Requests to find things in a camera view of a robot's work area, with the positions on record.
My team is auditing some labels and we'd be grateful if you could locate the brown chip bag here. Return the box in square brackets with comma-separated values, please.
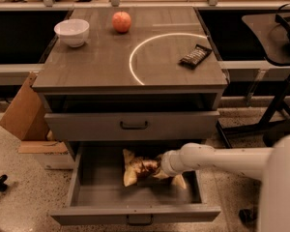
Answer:
[123, 149, 187, 189]

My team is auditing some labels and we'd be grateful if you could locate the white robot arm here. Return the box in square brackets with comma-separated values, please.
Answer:
[161, 134, 290, 232]

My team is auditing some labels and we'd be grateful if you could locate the grey upper drawer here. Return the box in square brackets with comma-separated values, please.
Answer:
[45, 111, 219, 141]

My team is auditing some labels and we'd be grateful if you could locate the grey drawer cabinet with counter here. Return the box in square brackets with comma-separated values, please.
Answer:
[33, 7, 227, 152]

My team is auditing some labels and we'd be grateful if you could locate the grey open middle drawer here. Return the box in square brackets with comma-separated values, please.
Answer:
[50, 142, 220, 226]

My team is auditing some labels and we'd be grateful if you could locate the black snack bar wrapper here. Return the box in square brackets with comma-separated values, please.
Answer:
[179, 44, 212, 70]

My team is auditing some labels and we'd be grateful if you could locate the red apple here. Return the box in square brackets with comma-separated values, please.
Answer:
[112, 11, 131, 33]

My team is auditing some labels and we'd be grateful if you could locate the white bowl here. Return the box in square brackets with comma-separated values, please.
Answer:
[54, 19, 89, 47]

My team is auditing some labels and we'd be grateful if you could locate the brown cardboard box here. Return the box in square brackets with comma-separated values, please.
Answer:
[0, 72, 74, 170]

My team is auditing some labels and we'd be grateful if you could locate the dark side table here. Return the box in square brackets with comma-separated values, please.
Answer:
[217, 3, 290, 149]

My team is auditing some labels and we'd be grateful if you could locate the black chair caster at left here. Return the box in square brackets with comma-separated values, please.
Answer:
[0, 175, 8, 192]

